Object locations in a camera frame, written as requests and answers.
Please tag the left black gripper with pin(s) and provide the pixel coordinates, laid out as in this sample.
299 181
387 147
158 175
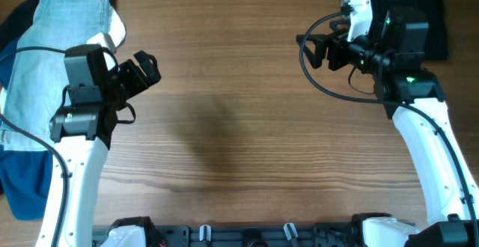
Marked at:
140 82

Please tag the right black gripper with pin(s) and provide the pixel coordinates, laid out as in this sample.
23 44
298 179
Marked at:
335 53

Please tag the light blue denim shorts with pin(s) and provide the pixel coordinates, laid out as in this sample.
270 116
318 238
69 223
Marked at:
39 76

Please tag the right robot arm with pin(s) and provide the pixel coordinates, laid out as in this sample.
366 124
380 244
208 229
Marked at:
415 101

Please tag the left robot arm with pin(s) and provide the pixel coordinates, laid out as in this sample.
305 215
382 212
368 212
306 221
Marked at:
82 132

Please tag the folded black garment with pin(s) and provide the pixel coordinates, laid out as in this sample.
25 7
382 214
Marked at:
436 45

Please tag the black garment at left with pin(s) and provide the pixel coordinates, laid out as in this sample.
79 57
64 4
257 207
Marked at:
18 21

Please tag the dark blue t-shirt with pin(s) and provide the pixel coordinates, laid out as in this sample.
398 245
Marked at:
26 171

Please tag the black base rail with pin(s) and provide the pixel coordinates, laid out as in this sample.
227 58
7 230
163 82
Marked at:
321 234

